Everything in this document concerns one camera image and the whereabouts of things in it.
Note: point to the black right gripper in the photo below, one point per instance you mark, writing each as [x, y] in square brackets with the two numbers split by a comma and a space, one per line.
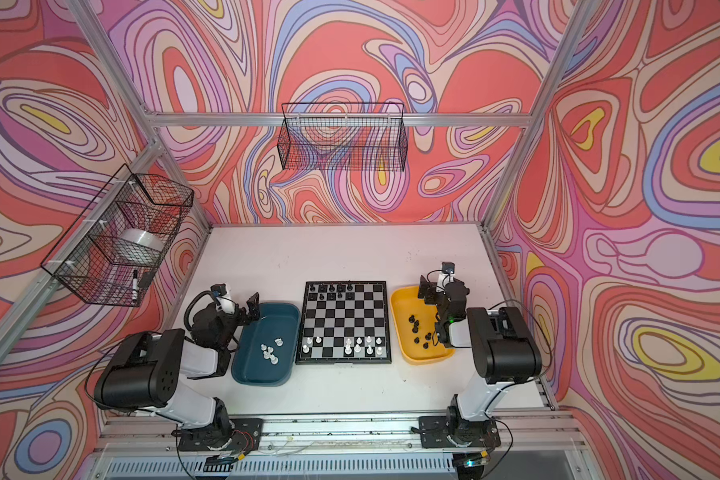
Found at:
[433, 293]

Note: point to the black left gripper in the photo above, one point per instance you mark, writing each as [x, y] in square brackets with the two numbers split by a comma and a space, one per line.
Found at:
[243, 308]

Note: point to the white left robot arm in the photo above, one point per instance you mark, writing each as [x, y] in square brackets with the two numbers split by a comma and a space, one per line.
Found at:
[149, 372]

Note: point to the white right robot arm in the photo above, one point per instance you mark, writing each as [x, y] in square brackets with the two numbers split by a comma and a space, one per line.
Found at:
[504, 355]

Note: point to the black white chess board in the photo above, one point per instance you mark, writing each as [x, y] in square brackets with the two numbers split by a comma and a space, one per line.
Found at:
[344, 322]

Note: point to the yellow plastic tray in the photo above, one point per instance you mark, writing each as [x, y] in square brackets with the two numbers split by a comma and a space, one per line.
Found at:
[415, 328]

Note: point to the teal plastic tray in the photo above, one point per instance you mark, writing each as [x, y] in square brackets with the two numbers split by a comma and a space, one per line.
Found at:
[267, 350]

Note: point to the silver tape roll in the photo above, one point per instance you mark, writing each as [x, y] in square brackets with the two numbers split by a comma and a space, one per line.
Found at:
[142, 238]

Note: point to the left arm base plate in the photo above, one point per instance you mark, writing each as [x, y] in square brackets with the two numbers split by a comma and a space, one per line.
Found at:
[242, 435]

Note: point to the black wire basket left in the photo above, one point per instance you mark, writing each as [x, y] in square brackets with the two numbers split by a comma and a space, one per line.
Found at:
[96, 265]

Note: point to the black wire basket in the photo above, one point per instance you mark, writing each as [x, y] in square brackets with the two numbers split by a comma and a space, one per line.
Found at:
[343, 136]
[96, 265]

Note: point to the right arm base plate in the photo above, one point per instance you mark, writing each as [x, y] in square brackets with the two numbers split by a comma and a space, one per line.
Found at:
[440, 432]

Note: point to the black wire basket back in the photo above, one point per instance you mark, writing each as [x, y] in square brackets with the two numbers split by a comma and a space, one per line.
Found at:
[343, 136]

